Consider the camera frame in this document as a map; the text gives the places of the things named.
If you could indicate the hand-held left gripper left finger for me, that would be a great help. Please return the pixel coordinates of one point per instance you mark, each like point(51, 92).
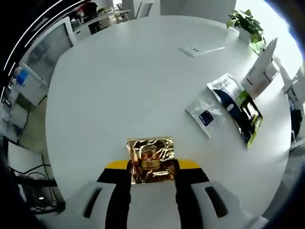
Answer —
point(119, 190)

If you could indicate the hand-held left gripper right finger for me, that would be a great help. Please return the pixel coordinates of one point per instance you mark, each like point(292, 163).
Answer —
point(188, 190)

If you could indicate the gold foil skincare packet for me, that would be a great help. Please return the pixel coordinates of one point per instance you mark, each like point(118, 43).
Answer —
point(150, 155)

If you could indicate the silver skincare packet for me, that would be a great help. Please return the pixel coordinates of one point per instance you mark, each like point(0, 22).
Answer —
point(205, 112)

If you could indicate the green black skincare packet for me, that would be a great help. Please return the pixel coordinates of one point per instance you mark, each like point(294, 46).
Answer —
point(250, 119)

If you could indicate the white blue skincare packet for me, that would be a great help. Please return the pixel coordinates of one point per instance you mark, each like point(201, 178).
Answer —
point(224, 86)

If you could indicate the white skincare tube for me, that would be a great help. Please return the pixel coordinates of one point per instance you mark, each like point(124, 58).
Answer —
point(257, 71)

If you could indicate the white table socket panel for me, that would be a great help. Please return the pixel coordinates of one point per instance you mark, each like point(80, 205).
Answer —
point(190, 50)

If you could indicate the blue bin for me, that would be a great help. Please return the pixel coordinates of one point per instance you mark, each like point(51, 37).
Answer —
point(22, 77)

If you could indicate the white framed partition screen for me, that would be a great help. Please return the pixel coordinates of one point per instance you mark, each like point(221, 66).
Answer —
point(52, 43)

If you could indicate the green potted plant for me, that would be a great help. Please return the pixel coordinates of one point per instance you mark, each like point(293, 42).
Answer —
point(247, 23)

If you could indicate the white chair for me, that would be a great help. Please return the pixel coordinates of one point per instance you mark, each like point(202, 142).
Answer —
point(145, 8)

